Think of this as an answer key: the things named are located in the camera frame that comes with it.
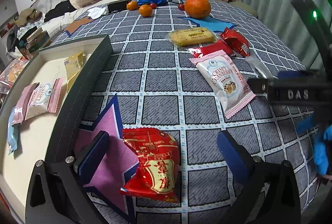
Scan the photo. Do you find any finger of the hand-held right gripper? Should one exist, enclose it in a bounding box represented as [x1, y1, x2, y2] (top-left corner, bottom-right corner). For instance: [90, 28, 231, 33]
[248, 71, 308, 104]

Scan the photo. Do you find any black power bank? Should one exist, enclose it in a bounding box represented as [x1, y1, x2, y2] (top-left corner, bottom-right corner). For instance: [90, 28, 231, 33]
[107, 1, 128, 14]

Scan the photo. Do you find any gold snack packet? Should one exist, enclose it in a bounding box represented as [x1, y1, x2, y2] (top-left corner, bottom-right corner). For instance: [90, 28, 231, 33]
[64, 51, 84, 92]

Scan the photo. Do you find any white pink-edged cookie packet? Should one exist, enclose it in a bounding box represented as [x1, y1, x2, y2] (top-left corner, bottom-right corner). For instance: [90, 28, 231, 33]
[189, 54, 256, 119]
[24, 78, 64, 121]

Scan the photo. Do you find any crumpled white paper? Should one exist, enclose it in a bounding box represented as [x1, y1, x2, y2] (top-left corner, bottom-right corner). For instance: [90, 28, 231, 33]
[87, 7, 108, 19]

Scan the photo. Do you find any olive cloth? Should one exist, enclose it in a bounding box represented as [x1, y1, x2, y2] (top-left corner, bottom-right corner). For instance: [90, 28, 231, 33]
[14, 8, 42, 24]

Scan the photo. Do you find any dark grey storage box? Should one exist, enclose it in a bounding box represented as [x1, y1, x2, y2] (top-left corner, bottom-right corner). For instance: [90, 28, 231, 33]
[0, 33, 114, 224]

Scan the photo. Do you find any brown star patch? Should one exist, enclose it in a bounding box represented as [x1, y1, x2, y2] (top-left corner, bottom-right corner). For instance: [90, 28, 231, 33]
[64, 16, 94, 36]

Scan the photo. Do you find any yellow biscuit packet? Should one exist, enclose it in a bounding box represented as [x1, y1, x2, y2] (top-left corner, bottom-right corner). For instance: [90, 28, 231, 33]
[167, 27, 216, 47]

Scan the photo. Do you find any grey checked tablecloth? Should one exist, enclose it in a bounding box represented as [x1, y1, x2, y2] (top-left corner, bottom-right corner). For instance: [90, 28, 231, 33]
[49, 0, 325, 224]

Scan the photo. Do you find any clear bag of snacks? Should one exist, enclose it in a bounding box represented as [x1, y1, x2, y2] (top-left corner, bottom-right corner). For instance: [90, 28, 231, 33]
[0, 58, 29, 95]

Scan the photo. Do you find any large orange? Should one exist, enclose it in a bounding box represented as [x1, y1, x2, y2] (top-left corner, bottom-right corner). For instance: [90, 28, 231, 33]
[185, 0, 211, 19]

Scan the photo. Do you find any black clothing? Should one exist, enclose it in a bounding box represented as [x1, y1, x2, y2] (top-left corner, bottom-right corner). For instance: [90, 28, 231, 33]
[44, 0, 76, 22]

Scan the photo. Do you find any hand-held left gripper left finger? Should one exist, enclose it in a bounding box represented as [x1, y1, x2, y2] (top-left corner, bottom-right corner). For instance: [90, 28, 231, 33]
[25, 131, 111, 224]

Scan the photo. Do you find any pink snack packet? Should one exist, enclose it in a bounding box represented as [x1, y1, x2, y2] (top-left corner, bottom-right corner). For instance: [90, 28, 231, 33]
[12, 82, 39, 126]

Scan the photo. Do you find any large red gold-print snack packet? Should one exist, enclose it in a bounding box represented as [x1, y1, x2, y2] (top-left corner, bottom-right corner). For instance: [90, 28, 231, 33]
[120, 128, 181, 204]

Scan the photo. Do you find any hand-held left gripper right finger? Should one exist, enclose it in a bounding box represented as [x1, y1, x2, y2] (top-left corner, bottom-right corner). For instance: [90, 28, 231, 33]
[217, 131, 302, 224]

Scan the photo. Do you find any small red snack packet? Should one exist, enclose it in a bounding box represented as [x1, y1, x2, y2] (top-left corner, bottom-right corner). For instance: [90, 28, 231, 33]
[220, 27, 251, 57]

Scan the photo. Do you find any mauve star patch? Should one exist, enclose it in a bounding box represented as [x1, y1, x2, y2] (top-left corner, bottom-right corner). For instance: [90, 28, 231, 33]
[74, 94, 140, 224]

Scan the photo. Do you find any light blue snack packet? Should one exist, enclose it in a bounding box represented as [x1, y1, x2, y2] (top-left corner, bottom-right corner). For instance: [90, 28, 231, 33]
[7, 106, 20, 155]

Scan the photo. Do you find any person's right hand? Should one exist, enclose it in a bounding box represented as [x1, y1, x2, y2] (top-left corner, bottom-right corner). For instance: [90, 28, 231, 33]
[297, 111, 332, 180]

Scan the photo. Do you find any blue star patch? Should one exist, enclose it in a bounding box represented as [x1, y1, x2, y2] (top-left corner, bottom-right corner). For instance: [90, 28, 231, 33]
[182, 15, 238, 32]

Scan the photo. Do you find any stack of brown boxes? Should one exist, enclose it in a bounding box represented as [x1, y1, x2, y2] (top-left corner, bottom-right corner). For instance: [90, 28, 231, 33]
[17, 27, 51, 60]

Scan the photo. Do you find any clear plastic snack packet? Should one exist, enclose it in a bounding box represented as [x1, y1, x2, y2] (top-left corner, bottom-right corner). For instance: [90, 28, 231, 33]
[245, 56, 274, 80]

